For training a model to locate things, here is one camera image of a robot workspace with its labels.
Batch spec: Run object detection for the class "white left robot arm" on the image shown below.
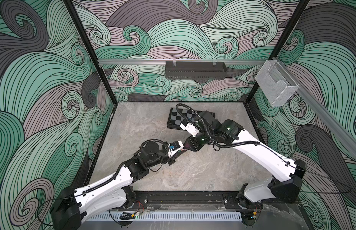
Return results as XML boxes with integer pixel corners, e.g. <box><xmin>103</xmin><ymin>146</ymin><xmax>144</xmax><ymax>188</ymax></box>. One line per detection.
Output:
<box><xmin>50</xmin><ymin>140</ymin><xmax>184</xmax><ymax>230</ymax></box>

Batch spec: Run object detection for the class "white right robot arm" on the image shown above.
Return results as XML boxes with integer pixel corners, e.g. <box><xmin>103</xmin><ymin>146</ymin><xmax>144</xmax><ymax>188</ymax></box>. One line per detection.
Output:
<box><xmin>180</xmin><ymin>111</ymin><xmax>306</xmax><ymax>203</ymax></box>

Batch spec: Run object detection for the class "black wall shelf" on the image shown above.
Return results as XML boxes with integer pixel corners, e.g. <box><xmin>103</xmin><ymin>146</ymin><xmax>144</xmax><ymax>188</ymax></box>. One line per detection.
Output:
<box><xmin>165</xmin><ymin>61</ymin><xmax>228</xmax><ymax>83</ymax></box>

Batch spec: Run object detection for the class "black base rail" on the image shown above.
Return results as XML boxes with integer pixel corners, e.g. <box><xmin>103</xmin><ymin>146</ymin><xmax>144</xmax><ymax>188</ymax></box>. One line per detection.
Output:
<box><xmin>126</xmin><ymin>190</ymin><xmax>300</xmax><ymax>210</ymax></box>

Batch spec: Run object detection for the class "clear plastic wall bin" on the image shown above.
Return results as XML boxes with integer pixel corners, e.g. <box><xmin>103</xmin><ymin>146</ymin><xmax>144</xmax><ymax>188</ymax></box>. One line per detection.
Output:
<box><xmin>255</xmin><ymin>59</ymin><xmax>299</xmax><ymax>107</ymax></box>

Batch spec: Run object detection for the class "white ventilated front strip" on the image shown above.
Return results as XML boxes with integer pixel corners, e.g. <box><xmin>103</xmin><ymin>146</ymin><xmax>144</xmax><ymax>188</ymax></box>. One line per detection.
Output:
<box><xmin>88</xmin><ymin>211</ymin><xmax>243</xmax><ymax>223</ymax></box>

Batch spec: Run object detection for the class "black white chessboard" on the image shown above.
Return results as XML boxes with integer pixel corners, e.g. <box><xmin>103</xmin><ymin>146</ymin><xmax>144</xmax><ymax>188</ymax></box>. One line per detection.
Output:
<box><xmin>167</xmin><ymin>107</ymin><xmax>216</xmax><ymax>131</ymax></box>

